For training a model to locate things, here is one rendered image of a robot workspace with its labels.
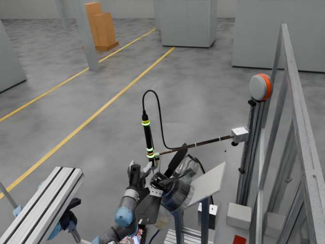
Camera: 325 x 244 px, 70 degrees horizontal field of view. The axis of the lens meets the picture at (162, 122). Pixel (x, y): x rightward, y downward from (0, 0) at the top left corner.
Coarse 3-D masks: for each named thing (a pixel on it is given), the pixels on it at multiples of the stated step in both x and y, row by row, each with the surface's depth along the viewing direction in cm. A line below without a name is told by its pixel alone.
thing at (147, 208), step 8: (144, 200) 163; (152, 200) 161; (160, 200) 161; (136, 208) 160; (144, 208) 157; (152, 208) 156; (136, 216) 154; (144, 216) 151; (152, 216) 149; (144, 224) 146
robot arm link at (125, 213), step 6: (126, 198) 105; (132, 198) 105; (120, 204) 103; (126, 204) 102; (132, 204) 104; (120, 210) 100; (126, 210) 100; (132, 210) 102; (120, 216) 98; (126, 216) 98; (132, 216) 101; (120, 222) 100; (126, 222) 99
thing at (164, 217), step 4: (160, 204) 171; (160, 208) 170; (164, 208) 171; (160, 212) 170; (164, 212) 171; (168, 212) 171; (160, 216) 170; (164, 216) 170; (168, 216) 171; (172, 216) 171; (160, 220) 170; (164, 220) 170; (168, 220) 171; (152, 224) 169; (156, 224) 169; (160, 224) 170; (164, 224) 170; (160, 228) 170
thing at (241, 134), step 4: (236, 128) 157; (240, 128) 157; (244, 128) 157; (248, 128) 155; (232, 132) 157; (236, 132) 154; (240, 132) 154; (244, 132) 153; (248, 132) 153; (236, 136) 152; (240, 136) 153; (244, 136) 154; (248, 136) 154; (236, 140) 154; (240, 140) 155; (244, 140) 156
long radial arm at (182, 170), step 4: (188, 156) 202; (184, 160) 200; (188, 160) 199; (192, 160) 202; (184, 164) 195; (188, 164) 196; (180, 168) 193; (184, 168) 191; (180, 172) 187; (184, 172) 189; (176, 176) 189; (184, 176) 186; (188, 176) 189; (192, 176) 191; (184, 180) 184; (188, 180) 186
